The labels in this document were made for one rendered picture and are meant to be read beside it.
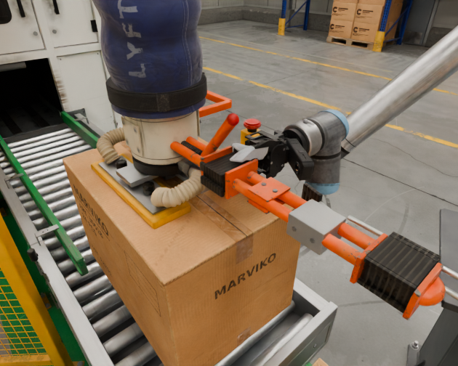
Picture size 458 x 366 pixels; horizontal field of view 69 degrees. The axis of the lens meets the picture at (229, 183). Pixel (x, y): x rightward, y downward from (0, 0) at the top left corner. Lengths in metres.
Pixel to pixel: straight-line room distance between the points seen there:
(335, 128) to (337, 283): 1.40
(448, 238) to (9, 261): 1.50
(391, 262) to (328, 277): 1.66
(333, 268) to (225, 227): 1.53
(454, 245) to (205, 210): 0.93
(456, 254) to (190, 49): 1.08
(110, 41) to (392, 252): 0.61
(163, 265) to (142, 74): 0.37
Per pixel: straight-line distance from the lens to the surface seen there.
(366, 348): 1.93
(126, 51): 0.71
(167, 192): 0.71
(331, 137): 0.84
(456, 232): 1.48
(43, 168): 2.30
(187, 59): 0.72
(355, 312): 2.03
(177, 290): 0.67
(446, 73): 0.99
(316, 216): 0.55
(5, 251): 1.30
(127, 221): 0.78
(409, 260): 0.51
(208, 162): 0.67
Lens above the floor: 1.56
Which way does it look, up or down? 33 degrees down
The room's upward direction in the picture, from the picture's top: straight up
